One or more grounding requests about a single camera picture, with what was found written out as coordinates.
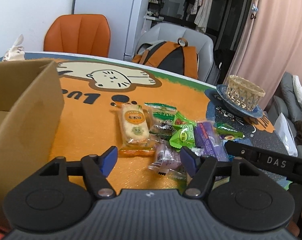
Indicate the dark green snack packet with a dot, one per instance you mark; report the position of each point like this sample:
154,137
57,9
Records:
228,133

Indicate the orange and black backpack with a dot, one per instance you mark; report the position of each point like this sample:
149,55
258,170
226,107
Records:
171,57

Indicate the grey sofa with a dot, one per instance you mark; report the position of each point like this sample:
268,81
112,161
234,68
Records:
288,97

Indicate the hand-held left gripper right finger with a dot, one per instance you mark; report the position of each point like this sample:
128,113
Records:
188,160

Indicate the white plastic bag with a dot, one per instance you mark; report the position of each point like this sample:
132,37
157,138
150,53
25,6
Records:
286,135

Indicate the hanging clothes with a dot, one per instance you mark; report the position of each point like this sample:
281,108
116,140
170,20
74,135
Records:
203,2

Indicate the pink curtain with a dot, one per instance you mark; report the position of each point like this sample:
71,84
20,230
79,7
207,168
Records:
273,30

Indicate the orange rice cracker packet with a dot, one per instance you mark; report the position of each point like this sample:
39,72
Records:
134,127

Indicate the long purple snack packet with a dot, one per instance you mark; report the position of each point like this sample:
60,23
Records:
207,137

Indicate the orange chair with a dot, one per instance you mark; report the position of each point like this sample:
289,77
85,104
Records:
76,35

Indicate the grey chair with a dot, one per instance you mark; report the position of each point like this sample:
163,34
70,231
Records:
166,31

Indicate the woven bamboo basket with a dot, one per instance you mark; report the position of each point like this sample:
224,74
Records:
243,93

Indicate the tissue pack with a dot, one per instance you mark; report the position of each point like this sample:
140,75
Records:
13,51

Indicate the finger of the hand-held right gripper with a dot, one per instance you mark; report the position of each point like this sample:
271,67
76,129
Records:
241,151

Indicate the blue plate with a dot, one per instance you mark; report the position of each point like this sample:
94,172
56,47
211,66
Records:
222,96

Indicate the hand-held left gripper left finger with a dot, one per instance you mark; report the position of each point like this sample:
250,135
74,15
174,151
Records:
109,158

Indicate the white pillow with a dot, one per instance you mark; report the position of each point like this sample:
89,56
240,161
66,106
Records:
301,92

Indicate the cat printed table mat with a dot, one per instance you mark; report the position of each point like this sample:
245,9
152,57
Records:
91,135

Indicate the small pale purple packet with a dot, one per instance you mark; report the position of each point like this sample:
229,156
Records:
166,158

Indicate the brown cardboard box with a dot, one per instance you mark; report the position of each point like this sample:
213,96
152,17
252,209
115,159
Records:
28,130

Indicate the clear cracker packet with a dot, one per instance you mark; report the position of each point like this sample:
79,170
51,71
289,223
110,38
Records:
177,173

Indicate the green striped clear packet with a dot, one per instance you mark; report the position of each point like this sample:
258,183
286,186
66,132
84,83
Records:
161,116

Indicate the bright green snack packet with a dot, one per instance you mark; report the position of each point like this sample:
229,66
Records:
182,122
183,137

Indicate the white refrigerator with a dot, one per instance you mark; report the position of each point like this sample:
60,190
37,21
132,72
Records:
111,5

